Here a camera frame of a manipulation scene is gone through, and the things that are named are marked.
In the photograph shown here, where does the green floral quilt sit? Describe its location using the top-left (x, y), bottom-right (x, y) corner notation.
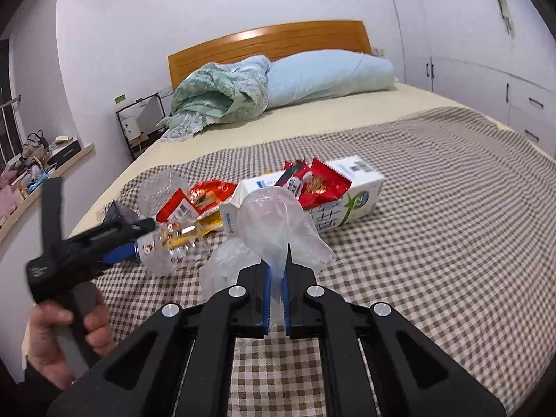
top-left (157, 55), bottom-right (272, 143)

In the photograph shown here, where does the clear plastic container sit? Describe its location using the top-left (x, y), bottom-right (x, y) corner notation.
top-left (137, 167), bottom-right (190, 220)

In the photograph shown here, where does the white milk carton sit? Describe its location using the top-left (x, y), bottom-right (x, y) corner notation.
top-left (219, 155), bottom-right (386, 244)

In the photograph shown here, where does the metal window railing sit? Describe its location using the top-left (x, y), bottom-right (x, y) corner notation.
top-left (0, 95), bottom-right (22, 170)

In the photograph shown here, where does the yellow packet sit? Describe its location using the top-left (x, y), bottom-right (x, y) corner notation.
top-left (191, 211), bottom-right (224, 237)

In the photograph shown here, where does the brown checkered blanket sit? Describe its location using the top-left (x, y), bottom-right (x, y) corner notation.
top-left (93, 106), bottom-right (556, 417)

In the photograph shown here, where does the person's left forearm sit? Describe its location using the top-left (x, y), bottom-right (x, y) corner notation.
top-left (19, 367), bottom-right (76, 417)

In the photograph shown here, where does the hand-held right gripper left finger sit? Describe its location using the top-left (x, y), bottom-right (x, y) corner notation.
top-left (46, 261), bottom-right (272, 417)

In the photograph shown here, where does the white wardrobe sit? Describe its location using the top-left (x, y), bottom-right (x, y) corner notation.
top-left (382, 0), bottom-right (556, 159)

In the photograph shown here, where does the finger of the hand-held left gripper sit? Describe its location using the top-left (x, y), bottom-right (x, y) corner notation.
top-left (93, 243), bottom-right (140, 271)
top-left (102, 200), bottom-right (157, 245)

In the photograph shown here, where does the wooden bed with beige mattress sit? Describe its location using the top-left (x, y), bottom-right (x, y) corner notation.
top-left (69, 80), bottom-right (556, 417)

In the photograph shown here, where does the black flat box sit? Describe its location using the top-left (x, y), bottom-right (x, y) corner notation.
top-left (46, 138), bottom-right (82, 168)

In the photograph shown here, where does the clear plastic bag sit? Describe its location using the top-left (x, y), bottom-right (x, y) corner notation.
top-left (199, 238), bottom-right (263, 302)
top-left (237, 186), bottom-right (337, 326)

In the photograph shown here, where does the person's left hand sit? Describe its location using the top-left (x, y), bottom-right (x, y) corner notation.
top-left (26, 289), bottom-right (116, 390)

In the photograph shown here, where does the red orange snack bag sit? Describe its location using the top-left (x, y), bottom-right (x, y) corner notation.
top-left (155, 179), bottom-right (237, 227)

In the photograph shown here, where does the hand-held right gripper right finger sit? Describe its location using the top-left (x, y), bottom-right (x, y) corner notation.
top-left (281, 243), bottom-right (507, 417)

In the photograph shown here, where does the woven handbag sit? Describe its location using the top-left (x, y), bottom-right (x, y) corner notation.
top-left (22, 130), bottom-right (46, 162)

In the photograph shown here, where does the black metal cart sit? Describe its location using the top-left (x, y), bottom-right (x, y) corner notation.
top-left (115, 93), bottom-right (168, 161)

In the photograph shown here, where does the pink bag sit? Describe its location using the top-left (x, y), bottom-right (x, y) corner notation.
top-left (0, 182), bottom-right (24, 222)

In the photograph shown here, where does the wooden headboard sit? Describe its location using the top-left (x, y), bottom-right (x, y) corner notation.
top-left (168, 19), bottom-right (372, 92)

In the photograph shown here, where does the clear plastic bottle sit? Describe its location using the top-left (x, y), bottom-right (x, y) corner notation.
top-left (134, 221), bottom-right (210, 277)

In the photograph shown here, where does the light blue pillow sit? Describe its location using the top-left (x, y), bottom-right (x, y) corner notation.
top-left (266, 51), bottom-right (396, 109)

